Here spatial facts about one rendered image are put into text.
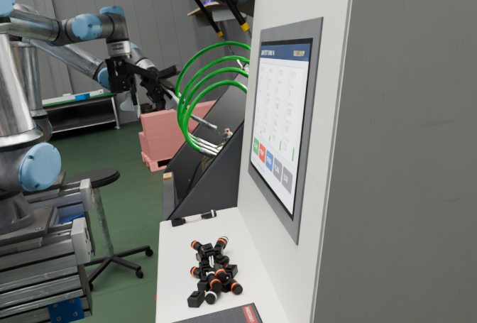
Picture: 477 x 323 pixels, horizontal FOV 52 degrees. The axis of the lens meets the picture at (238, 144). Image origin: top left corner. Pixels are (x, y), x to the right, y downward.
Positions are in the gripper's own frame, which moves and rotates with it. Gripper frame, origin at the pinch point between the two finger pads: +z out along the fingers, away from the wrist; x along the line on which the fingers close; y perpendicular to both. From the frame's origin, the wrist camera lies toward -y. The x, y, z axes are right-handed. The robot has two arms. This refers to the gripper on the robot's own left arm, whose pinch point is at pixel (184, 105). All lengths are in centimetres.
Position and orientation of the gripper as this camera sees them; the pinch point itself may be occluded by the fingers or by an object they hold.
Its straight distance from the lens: 179.2
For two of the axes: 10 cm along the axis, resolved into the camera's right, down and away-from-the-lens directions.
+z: 6.4, 7.0, -3.2
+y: -6.0, 7.2, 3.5
